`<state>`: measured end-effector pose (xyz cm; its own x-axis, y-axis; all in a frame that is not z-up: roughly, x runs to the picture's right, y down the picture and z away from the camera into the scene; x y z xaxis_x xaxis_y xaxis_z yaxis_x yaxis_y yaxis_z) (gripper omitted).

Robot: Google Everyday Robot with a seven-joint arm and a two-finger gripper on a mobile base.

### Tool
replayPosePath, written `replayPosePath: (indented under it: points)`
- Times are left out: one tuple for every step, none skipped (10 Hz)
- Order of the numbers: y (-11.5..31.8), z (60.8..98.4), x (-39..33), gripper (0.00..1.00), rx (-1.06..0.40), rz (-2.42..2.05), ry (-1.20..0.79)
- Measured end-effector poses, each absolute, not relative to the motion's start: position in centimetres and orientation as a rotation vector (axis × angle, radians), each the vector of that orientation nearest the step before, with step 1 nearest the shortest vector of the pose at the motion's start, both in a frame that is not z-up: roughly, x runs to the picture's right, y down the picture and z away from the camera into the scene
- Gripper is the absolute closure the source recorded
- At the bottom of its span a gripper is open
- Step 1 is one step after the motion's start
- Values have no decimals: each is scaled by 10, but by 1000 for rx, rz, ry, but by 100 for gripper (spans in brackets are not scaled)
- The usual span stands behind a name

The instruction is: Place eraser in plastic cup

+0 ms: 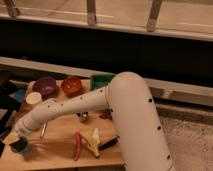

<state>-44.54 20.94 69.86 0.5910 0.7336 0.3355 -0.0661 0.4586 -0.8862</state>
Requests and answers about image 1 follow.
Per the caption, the yellow banana toy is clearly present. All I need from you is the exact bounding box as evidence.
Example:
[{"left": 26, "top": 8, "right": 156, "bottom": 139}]
[{"left": 81, "top": 128, "right": 101, "bottom": 158}]

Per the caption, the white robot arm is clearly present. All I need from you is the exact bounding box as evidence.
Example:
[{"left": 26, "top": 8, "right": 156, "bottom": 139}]
[{"left": 3, "top": 72, "right": 176, "bottom": 171}]

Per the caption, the green plastic container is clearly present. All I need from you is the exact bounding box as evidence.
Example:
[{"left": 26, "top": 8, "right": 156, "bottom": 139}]
[{"left": 90, "top": 74, "right": 114, "bottom": 90}]

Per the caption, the wooden board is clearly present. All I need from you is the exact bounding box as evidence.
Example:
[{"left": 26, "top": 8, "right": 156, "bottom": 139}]
[{"left": 0, "top": 79, "right": 125, "bottom": 171}]

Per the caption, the dark red small object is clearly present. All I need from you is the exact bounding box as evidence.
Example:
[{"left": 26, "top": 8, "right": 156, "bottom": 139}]
[{"left": 100, "top": 110, "right": 112, "bottom": 119}]

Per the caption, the red chili pepper toy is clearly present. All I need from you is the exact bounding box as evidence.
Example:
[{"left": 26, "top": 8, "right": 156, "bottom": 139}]
[{"left": 74, "top": 132, "right": 82, "bottom": 161}]

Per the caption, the purple plastic bowl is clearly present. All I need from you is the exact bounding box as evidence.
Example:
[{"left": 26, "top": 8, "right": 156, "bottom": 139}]
[{"left": 32, "top": 77, "right": 57, "bottom": 97}]

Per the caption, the blue object at left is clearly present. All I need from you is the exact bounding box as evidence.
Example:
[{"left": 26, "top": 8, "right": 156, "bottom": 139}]
[{"left": 11, "top": 88, "right": 26, "bottom": 103}]

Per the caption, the white plastic cup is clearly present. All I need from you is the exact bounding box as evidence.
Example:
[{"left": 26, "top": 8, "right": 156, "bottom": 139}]
[{"left": 26, "top": 92, "right": 42, "bottom": 106}]

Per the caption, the black eraser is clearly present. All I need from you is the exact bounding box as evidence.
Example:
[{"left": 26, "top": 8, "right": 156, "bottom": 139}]
[{"left": 98, "top": 137, "right": 118, "bottom": 151}]

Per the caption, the small metal object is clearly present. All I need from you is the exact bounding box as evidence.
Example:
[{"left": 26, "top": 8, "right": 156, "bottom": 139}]
[{"left": 77, "top": 112, "right": 88, "bottom": 122}]

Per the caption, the red plastic bowl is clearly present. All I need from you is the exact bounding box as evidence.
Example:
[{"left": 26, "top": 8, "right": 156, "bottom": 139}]
[{"left": 61, "top": 77, "right": 82, "bottom": 96}]

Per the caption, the metal spoon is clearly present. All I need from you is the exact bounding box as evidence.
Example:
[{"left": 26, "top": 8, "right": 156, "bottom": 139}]
[{"left": 40, "top": 122, "right": 48, "bottom": 140}]

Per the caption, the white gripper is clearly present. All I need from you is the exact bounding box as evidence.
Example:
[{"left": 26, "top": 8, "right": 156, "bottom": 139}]
[{"left": 3, "top": 119, "right": 31, "bottom": 151}]

